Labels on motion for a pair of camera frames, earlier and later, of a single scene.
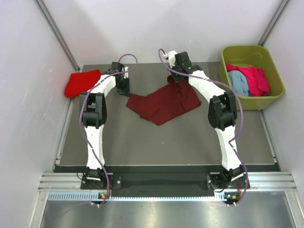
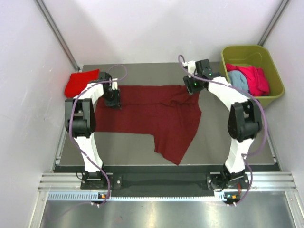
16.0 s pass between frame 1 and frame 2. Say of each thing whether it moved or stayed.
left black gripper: moved
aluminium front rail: stayed
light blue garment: stayed
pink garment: stayed
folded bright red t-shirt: stayed
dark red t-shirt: moved
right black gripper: moved
